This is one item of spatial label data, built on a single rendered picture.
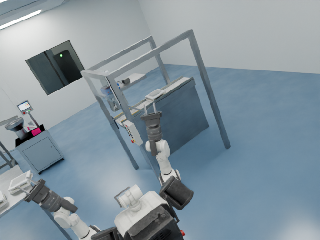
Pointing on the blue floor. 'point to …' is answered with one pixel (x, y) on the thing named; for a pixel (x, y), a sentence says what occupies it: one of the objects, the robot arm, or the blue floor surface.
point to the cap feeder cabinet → (39, 150)
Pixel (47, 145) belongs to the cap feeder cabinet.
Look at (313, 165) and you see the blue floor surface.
